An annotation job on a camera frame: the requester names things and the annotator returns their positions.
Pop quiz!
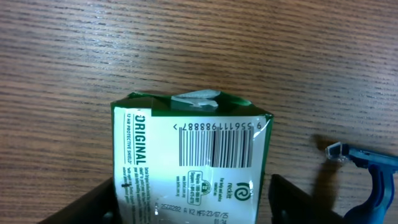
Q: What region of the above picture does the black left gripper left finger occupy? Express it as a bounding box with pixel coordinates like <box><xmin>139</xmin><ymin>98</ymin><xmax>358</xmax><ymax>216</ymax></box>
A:
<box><xmin>38</xmin><ymin>177</ymin><xmax>122</xmax><ymax>224</ymax></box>

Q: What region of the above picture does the green white soap pack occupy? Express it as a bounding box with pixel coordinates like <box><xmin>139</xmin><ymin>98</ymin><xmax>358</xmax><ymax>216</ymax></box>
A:
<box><xmin>111</xmin><ymin>90</ymin><xmax>274</xmax><ymax>224</ymax></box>

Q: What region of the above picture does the blue disposable razor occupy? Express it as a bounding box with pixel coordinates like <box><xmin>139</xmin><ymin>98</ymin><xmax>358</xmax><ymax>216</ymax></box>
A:
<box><xmin>325</xmin><ymin>142</ymin><xmax>397</xmax><ymax>224</ymax></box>

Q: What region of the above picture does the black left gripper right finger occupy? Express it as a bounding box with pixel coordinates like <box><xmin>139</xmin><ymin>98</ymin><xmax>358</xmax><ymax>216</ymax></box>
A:
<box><xmin>268</xmin><ymin>174</ymin><xmax>345</xmax><ymax>224</ymax></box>

